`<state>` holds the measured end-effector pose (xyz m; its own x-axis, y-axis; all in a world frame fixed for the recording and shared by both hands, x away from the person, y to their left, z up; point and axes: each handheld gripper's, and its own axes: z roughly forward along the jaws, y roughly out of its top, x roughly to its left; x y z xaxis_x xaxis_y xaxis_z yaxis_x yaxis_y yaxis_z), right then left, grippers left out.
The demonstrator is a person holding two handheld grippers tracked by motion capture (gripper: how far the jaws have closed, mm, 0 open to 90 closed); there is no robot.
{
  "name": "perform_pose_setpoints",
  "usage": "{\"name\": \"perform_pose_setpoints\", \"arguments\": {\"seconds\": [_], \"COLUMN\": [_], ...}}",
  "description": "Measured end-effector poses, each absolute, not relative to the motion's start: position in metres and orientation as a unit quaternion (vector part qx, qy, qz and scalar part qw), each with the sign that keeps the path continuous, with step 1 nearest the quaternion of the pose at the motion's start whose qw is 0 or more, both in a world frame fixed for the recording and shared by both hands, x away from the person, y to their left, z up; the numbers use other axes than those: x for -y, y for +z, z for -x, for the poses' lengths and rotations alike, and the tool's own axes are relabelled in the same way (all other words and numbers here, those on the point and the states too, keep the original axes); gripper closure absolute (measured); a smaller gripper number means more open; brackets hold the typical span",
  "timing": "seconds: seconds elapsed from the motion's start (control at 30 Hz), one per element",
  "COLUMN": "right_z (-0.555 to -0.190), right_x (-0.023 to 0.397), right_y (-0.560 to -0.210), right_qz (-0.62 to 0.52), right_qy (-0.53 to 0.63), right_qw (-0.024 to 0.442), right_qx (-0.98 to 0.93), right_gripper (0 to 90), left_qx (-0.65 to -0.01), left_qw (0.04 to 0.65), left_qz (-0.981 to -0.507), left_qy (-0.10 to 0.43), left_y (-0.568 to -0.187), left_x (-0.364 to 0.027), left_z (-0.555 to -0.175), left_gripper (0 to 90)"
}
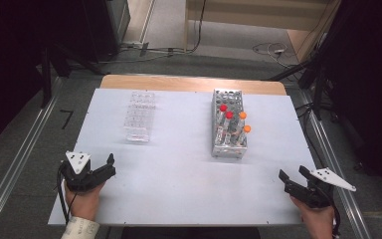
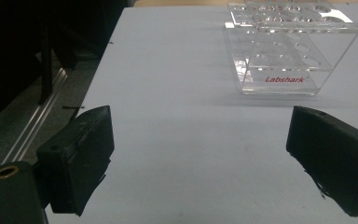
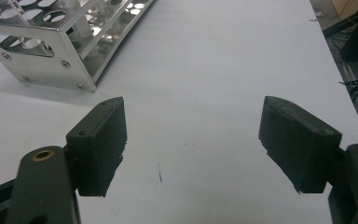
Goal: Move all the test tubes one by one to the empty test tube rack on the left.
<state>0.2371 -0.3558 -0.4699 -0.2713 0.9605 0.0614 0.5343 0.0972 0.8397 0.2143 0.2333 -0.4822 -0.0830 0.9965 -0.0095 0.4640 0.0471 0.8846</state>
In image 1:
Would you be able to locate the red screw cap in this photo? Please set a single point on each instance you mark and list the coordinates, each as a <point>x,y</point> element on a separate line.
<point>223,108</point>
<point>229,115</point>

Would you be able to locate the white table cover sheet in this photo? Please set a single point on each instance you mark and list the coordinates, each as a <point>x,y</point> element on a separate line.
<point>179,186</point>

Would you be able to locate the orange screw cap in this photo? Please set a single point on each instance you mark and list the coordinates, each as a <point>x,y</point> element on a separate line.
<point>247,128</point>
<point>242,115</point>

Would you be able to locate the perforated metal tube rack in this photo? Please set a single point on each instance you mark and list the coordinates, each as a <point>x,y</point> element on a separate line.
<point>229,151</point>

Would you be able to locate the metal floor rail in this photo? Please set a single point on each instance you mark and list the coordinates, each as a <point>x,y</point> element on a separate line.
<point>21,151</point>
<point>322,139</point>

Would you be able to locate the person's right hand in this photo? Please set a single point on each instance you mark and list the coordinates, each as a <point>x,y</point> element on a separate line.
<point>318,222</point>

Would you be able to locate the clear test tube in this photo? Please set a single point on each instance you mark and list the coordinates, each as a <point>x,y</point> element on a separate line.
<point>226,126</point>
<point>243,137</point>
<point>220,119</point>
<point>239,124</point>

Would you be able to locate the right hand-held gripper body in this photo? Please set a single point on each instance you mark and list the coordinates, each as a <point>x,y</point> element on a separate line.
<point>315,197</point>

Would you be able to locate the black metal stand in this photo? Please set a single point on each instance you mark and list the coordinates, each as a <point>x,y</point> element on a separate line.
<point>46,76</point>
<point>318,89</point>

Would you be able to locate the person's left hand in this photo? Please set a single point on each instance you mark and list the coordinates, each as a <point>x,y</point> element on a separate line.
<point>84,204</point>

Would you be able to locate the black curtain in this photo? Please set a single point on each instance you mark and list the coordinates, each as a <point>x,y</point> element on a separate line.
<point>6,66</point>
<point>371,83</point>

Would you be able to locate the clear acrylic tube rack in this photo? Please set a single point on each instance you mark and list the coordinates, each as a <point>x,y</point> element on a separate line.
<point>140,116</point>

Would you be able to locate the dark grey cabinet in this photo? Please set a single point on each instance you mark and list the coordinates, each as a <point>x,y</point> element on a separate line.
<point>109,26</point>

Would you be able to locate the light wooden furniture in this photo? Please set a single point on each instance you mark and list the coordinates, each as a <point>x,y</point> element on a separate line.
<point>245,13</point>

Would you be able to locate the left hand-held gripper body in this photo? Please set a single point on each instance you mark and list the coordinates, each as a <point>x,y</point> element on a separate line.
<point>78,181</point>

